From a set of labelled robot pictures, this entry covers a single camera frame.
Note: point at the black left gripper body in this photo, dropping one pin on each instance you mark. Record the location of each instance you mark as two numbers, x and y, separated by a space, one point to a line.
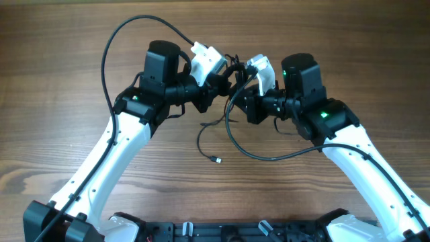
208 86

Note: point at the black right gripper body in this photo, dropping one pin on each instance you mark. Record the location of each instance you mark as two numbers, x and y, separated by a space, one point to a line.
252 107

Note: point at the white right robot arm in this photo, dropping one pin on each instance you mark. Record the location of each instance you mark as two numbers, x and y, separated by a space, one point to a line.
333 129

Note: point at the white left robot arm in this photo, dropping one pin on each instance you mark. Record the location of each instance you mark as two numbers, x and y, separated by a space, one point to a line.
170 78

